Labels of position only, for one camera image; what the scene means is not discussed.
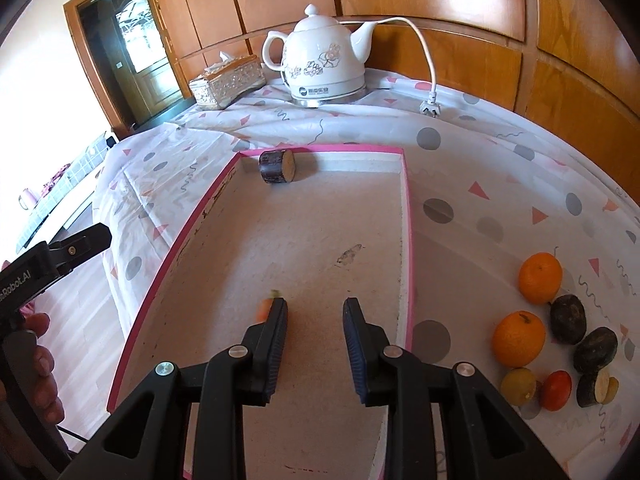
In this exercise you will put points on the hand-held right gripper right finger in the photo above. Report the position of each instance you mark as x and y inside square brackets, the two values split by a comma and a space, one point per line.
[352, 355]

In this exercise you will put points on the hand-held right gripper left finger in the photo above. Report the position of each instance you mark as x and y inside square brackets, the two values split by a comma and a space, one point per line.
[277, 355]

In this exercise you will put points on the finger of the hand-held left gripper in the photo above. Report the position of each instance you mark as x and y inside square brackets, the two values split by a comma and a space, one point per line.
[80, 247]

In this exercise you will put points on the orange carrot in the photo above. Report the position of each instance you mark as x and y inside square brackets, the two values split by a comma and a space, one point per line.
[263, 309]

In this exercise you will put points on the pink rimmed tray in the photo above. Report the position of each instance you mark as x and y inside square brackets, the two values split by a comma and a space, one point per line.
[300, 235]

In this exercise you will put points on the orange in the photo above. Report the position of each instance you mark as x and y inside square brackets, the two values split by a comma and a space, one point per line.
[518, 338]
[540, 277]

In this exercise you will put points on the person's left hand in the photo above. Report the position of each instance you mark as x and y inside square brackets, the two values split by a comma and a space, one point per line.
[50, 385]

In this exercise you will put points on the tiled counter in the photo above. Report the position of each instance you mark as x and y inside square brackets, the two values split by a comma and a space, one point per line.
[65, 185]

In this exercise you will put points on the pink cup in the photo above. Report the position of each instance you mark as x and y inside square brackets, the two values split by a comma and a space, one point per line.
[26, 197]

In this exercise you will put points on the wooden glass door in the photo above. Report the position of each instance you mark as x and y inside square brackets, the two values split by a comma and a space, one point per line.
[140, 50]

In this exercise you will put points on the red tomato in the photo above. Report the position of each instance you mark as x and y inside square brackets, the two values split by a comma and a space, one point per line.
[556, 390]

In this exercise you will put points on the white patterned tablecloth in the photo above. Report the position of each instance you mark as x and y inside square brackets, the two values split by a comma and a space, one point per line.
[450, 160]

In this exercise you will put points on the gold patterned tissue box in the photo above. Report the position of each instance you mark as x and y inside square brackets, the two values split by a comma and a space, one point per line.
[225, 82]

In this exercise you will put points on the silver kettle base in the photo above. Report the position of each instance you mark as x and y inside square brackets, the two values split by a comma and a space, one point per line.
[325, 102]

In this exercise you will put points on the white floral ceramic kettle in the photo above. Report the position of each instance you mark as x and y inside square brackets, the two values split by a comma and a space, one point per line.
[320, 55]

